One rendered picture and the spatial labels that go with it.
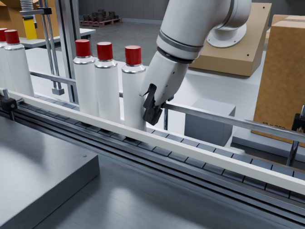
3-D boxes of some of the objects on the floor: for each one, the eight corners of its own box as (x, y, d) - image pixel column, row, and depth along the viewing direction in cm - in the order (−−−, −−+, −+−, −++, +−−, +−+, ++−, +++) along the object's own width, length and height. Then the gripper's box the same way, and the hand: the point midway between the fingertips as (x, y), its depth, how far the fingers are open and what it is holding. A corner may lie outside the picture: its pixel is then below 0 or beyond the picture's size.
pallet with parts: (124, 22, 906) (123, 8, 886) (101, 27, 803) (100, 11, 783) (102, 21, 942) (101, 7, 921) (78, 26, 839) (76, 10, 818)
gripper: (177, 66, 42) (145, 146, 52) (209, 48, 53) (178, 116, 64) (140, 44, 44) (116, 126, 54) (179, 32, 55) (153, 101, 66)
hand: (152, 114), depth 58 cm, fingers closed, pressing on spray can
